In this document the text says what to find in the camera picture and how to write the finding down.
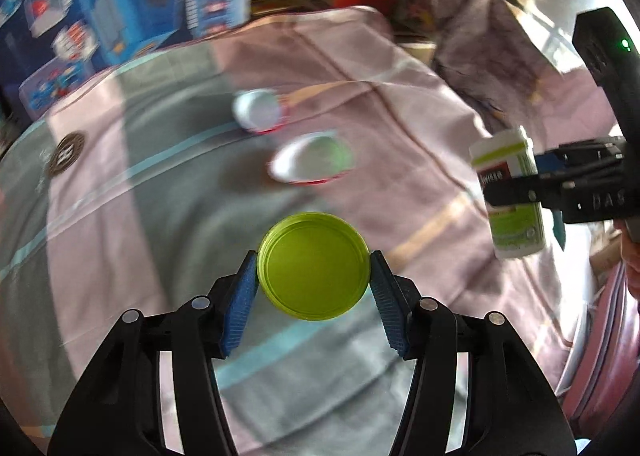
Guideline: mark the white cup red rim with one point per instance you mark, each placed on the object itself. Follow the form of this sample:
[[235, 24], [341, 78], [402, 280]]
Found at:
[[257, 109], [312, 159]]

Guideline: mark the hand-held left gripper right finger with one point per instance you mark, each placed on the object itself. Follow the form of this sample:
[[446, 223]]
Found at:
[[390, 308]]

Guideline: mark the brown and pink quilt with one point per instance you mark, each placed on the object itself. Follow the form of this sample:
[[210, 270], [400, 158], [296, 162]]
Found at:
[[480, 51]]

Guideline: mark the green round lid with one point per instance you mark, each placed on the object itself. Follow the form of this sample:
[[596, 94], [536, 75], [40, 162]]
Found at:
[[312, 266]]

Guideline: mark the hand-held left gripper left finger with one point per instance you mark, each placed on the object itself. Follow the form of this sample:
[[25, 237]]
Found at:
[[240, 308]]

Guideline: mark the dark round disc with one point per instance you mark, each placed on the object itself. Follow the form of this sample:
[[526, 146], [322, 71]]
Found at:
[[67, 152]]

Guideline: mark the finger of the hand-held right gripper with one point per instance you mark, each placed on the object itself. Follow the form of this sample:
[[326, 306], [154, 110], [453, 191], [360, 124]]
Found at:
[[515, 191], [550, 161]]

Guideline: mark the pink striped bedsheet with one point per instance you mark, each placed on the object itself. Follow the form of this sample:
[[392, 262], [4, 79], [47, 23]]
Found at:
[[150, 216]]

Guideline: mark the white bottle green label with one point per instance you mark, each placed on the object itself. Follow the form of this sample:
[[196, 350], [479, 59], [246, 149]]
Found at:
[[510, 156]]

